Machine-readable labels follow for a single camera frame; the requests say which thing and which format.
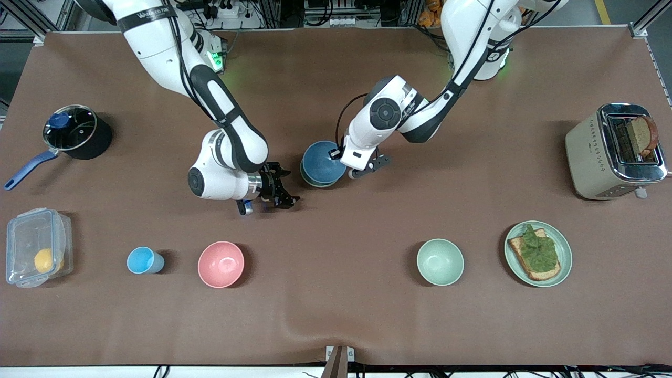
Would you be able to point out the clear plastic lidded container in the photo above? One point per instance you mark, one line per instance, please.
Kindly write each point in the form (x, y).
(31, 236)

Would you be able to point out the brown bread slice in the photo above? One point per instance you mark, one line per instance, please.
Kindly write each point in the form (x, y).
(643, 135)

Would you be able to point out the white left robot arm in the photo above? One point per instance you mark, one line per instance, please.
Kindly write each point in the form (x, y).
(415, 110)

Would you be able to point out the small white power strip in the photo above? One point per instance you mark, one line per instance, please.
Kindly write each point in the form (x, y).
(342, 21)

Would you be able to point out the pale green bowl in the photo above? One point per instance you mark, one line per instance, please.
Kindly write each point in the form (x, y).
(440, 261)
(315, 185)

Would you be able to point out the pale green plate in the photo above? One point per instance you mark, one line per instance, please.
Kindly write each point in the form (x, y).
(564, 247)

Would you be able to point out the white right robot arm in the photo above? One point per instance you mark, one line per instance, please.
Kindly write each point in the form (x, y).
(231, 131)

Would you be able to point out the light blue cup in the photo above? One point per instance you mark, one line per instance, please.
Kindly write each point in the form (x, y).
(140, 260)

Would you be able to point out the silver beige toaster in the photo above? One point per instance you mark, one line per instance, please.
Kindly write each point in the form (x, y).
(590, 157)

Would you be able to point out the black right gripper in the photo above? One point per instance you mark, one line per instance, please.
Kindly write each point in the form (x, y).
(271, 185)

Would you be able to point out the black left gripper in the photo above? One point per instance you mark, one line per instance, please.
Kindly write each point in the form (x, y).
(340, 149)

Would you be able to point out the metal table clamp bracket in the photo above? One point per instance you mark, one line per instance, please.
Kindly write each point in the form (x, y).
(338, 357)

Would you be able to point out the blue bowl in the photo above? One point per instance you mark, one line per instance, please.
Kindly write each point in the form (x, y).
(317, 163)

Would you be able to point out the bag of orange snacks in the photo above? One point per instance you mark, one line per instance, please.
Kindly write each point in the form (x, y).
(429, 13)

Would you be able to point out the toasted bread slice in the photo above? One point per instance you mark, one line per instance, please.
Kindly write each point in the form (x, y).
(525, 260)

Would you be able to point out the brown table cover mat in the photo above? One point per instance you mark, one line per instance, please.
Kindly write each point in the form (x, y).
(336, 262)

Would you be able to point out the pink bowl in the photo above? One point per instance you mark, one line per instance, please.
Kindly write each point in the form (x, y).
(221, 264)

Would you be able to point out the glass lid blue knob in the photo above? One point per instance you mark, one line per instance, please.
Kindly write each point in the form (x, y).
(71, 128)

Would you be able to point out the yellow round fruit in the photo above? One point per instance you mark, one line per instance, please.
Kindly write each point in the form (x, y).
(46, 260)

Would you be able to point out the green lettuce leaf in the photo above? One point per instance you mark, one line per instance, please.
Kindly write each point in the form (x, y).
(541, 249)

